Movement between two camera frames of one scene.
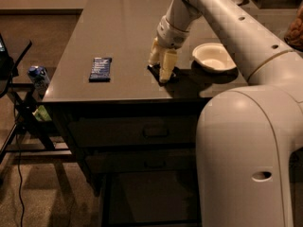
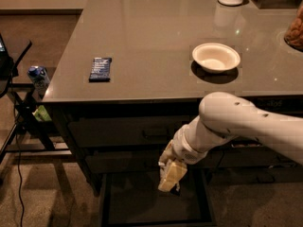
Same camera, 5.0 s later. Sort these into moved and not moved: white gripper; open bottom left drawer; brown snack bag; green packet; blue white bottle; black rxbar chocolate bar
Moved: black rxbar chocolate bar; white gripper
Not moved: green packet; open bottom left drawer; blue white bottle; brown snack bag
